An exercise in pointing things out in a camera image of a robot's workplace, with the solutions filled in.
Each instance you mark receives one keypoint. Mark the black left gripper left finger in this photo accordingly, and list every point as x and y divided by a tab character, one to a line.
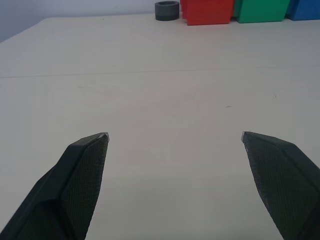
75	190

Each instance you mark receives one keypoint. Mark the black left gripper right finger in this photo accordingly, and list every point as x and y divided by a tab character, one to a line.
287	185

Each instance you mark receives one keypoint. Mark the green plastic storage bin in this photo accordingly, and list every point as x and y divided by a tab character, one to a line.
262	11

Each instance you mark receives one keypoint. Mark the blue plastic storage bin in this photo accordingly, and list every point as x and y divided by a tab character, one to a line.
306	10

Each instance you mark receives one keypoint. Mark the red plastic storage bin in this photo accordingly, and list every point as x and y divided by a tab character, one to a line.
207	12

